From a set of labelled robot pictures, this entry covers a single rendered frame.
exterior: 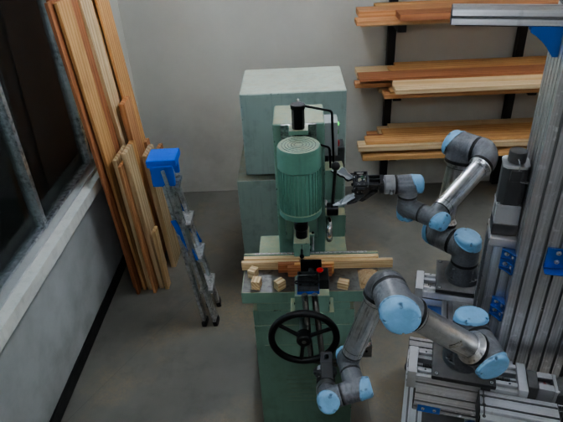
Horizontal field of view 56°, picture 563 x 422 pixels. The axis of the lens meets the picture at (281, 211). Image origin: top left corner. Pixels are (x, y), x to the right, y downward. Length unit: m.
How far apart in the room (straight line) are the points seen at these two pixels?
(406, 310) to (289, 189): 0.73
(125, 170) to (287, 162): 1.55
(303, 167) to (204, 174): 2.87
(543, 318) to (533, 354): 0.19
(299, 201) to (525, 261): 0.85
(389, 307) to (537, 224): 0.62
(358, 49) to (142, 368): 2.83
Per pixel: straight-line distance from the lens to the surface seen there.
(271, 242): 2.72
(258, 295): 2.27
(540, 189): 1.88
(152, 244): 3.63
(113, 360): 3.42
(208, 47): 4.39
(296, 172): 2.02
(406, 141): 4.24
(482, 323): 1.98
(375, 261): 2.37
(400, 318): 1.63
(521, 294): 2.12
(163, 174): 2.87
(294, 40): 4.34
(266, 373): 2.61
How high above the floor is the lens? 2.36
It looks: 32 degrees down
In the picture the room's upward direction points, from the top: 3 degrees counter-clockwise
